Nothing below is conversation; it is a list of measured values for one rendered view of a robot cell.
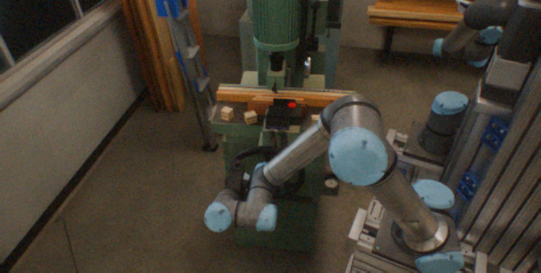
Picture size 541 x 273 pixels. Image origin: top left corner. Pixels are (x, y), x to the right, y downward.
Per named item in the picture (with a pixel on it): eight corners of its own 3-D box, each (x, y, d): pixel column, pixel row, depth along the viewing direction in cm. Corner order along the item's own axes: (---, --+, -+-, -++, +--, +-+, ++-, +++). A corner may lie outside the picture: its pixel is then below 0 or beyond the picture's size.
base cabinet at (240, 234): (233, 245, 208) (221, 156, 163) (249, 170, 252) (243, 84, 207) (312, 253, 203) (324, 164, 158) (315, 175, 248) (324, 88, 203)
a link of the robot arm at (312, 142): (354, 66, 88) (245, 166, 117) (355, 92, 80) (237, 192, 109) (388, 93, 92) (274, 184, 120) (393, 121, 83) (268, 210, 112)
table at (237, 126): (205, 149, 148) (204, 138, 144) (221, 104, 171) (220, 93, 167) (358, 160, 142) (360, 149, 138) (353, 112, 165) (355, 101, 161)
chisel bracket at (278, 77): (266, 93, 152) (266, 75, 147) (270, 75, 163) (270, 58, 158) (284, 93, 152) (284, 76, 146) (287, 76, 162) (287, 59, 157)
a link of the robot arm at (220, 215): (231, 236, 99) (201, 232, 100) (241, 219, 109) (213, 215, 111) (233, 208, 97) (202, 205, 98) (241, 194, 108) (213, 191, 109)
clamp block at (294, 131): (262, 147, 144) (261, 130, 138) (266, 126, 154) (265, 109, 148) (299, 150, 142) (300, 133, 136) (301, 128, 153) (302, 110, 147)
